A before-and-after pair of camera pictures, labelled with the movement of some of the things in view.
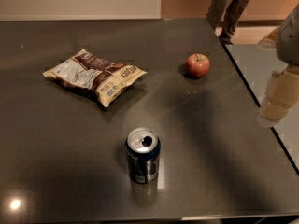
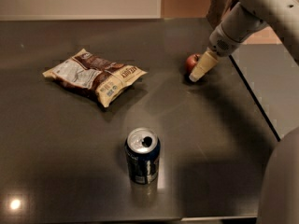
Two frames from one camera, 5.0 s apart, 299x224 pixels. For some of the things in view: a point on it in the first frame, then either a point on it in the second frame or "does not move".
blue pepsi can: x=143 y=145 does not move
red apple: x=197 y=65 does not move
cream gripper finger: x=282 y=95 to x=206 y=62
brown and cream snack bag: x=96 y=77 does not move
